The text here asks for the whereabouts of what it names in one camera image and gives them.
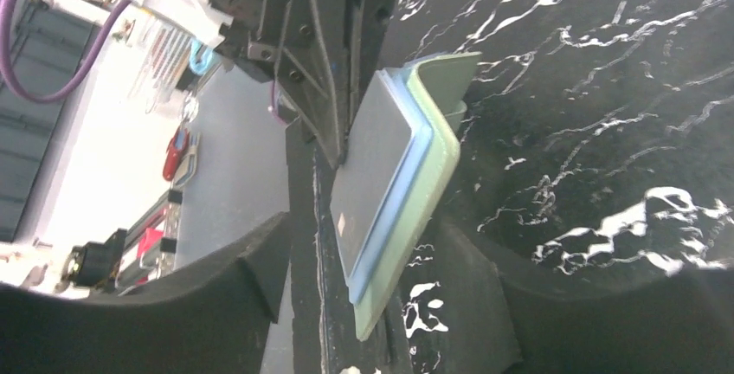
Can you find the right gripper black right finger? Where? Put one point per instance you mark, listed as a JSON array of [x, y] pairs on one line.
[[677, 324]]

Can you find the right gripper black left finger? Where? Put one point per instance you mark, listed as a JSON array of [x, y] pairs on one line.
[[211, 316]]

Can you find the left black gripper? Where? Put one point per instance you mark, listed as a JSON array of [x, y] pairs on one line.
[[301, 44]]

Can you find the dark grey credit card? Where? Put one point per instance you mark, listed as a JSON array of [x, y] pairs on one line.
[[378, 139]]

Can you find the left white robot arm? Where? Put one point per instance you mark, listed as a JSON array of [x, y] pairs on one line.
[[198, 18]]

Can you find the green card holder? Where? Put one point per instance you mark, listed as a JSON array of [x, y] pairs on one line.
[[431, 92]]

